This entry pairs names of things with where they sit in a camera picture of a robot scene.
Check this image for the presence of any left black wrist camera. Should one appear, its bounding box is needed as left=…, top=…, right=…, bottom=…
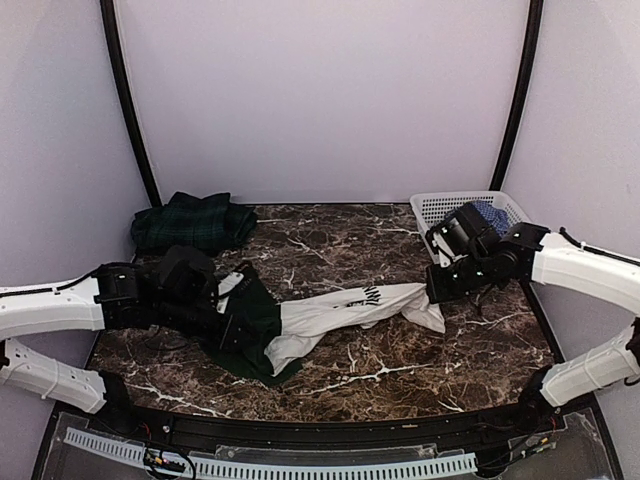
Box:
left=155, top=245, right=218, bottom=304

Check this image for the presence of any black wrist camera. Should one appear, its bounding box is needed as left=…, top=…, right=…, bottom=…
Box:
left=426, top=202, right=500, bottom=267
left=155, top=245, right=218, bottom=304

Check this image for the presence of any white and green raglan shirt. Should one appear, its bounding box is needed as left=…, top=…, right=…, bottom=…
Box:
left=199, top=262, right=445, bottom=386

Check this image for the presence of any black curved front rail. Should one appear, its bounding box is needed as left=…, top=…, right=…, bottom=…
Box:
left=89, top=402, right=531, bottom=451

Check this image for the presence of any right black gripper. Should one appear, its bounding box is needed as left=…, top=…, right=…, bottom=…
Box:
left=425, top=253, right=493, bottom=304

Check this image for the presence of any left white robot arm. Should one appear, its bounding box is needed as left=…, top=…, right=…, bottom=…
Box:
left=1, top=263, right=251, bottom=436

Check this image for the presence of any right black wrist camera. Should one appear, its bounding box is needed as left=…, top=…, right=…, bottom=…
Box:
left=426, top=202, right=500, bottom=267

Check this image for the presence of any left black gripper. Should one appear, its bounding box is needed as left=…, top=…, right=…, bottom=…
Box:
left=154, top=293, right=259, bottom=351

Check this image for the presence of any right black frame post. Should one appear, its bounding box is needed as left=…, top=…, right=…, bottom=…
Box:
left=489, top=0, right=544, bottom=191

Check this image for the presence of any dark green plaid garment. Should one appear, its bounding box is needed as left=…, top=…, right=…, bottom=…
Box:
left=130, top=192, right=258, bottom=254

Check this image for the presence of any white slotted cable duct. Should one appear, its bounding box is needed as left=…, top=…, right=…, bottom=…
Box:
left=63, top=427, right=478, bottom=479

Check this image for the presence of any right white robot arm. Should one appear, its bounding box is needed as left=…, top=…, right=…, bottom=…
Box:
left=426, top=222, right=639, bottom=434

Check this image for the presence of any left black frame post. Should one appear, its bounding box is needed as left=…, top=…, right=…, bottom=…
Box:
left=99, top=0, right=162, bottom=207

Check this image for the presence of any white plastic laundry basket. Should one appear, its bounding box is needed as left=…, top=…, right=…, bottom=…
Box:
left=409, top=191, right=531, bottom=264

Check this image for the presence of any black frame post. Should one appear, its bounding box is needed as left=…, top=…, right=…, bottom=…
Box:
left=489, top=0, right=544, bottom=191
left=99, top=0, right=162, bottom=207

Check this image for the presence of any blue checkered shirt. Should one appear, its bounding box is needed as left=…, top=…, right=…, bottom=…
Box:
left=472, top=200, right=509, bottom=237

